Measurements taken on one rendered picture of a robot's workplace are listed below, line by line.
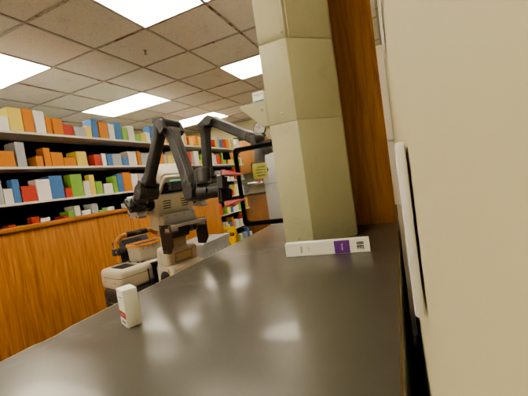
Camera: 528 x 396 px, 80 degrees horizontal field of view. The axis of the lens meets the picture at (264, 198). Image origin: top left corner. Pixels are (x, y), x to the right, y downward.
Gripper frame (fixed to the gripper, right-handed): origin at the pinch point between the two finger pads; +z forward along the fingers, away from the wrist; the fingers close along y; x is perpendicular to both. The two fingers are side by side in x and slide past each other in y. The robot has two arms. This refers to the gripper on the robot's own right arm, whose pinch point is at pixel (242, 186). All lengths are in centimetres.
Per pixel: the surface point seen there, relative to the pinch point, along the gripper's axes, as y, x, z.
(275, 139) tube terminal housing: 16.6, 4.5, 13.5
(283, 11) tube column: 61, -1, 23
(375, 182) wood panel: -1, 45, 44
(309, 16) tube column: 61, 7, 31
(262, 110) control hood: 28.2, 2.7, 10.2
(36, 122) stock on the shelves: 93, 64, -235
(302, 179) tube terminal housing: 0.2, 6.9, 21.6
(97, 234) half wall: -11, 80, -184
